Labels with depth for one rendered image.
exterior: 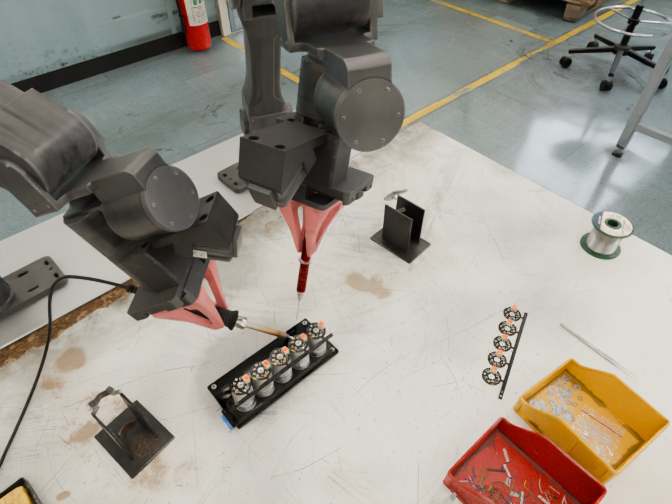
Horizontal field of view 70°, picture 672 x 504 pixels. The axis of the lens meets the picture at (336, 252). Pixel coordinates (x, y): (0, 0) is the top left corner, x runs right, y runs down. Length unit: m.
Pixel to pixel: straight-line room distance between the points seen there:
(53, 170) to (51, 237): 0.47
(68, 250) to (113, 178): 0.47
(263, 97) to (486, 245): 0.43
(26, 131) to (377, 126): 0.28
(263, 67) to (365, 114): 0.40
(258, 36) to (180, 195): 0.34
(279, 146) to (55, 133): 0.19
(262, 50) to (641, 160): 2.16
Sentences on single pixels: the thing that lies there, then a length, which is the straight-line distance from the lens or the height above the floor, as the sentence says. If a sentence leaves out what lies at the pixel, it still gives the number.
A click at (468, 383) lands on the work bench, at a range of 0.66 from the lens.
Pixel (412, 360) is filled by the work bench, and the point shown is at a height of 0.75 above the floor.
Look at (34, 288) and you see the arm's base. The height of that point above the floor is 0.76.
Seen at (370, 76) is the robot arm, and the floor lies 1.15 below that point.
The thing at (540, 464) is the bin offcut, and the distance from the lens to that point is 0.63.
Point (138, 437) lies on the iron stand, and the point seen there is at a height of 0.75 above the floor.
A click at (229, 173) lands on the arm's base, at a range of 0.94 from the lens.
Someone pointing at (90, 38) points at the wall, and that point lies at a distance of 3.21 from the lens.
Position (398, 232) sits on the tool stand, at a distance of 0.76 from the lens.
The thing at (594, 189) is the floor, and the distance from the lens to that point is 2.36.
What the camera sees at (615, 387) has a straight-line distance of 0.67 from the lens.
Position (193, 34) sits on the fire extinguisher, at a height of 0.12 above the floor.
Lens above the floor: 1.32
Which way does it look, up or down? 47 degrees down
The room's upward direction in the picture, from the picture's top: straight up
